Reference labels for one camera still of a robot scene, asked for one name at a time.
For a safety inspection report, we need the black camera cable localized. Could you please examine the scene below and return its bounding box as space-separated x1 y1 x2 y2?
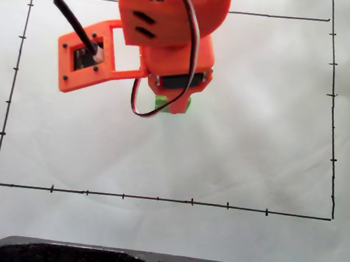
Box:
31 0 110 63

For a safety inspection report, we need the black camera on orange mount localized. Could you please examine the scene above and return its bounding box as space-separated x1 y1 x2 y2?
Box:
53 15 154 102

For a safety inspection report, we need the white sheet with black lines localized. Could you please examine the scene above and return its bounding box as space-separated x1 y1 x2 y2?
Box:
0 0 350 262

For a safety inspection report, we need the black white red servo wire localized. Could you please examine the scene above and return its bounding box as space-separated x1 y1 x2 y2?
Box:
129 0 206 123

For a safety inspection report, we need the green textured cube block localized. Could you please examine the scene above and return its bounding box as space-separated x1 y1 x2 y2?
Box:
153 92 193 117

